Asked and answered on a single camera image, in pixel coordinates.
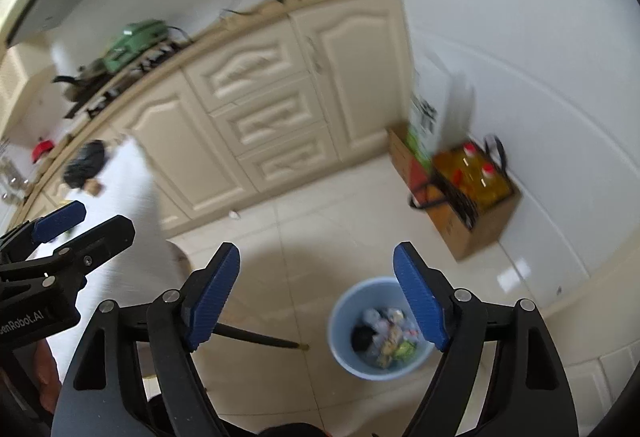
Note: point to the black gas stove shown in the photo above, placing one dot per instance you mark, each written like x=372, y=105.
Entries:
x=150, y=59

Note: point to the yellow cooking oil bottle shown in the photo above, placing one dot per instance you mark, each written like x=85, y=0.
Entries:
x=465, y=164
x=490, y=187

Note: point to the person's left hand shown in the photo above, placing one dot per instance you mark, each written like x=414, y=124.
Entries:
x=47, y=369

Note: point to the small brown nut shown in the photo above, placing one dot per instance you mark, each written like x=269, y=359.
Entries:
x=93, y=188

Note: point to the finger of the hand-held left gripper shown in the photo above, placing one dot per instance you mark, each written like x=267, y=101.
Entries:
x=60, y=219
x=100, y=237

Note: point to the black wok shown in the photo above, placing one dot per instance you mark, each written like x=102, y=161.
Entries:
x=82, y=74

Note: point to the blue plastic bin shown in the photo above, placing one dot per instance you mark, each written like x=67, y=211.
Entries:
x=345, y=317

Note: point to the white paper bag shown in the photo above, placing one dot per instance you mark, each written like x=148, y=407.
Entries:
x=450, y=107

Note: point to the green electric cooker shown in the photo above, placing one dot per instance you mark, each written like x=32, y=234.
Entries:
x=135, y=39

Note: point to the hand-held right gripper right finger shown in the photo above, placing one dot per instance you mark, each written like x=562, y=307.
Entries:
x=422, y=302

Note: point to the round table with white cloth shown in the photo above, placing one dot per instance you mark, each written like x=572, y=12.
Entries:
x=135, y=197

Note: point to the green snack packet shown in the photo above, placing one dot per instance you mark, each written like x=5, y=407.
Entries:
x=404, y=349

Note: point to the person's dark clothing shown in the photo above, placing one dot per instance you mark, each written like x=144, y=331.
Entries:
x=300, y=431

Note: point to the cream cabinet drawer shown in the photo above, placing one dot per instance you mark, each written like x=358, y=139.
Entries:
x=290, y=159
x=245, y=64
x=270, y=117

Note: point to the red brown cardboard box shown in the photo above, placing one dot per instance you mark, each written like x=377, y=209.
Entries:
x=400, y=157

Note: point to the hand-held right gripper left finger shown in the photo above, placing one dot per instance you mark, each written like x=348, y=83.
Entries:
x=215, y=297

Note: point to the small cream lattice cabinet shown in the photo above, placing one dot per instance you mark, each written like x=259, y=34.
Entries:
x=12, y=82

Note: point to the cream base cabinet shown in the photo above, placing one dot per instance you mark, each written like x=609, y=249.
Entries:
x=350, y=67

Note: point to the black plastic bag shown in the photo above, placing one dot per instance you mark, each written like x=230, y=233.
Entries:
x=362, y=339
x=82, y=164

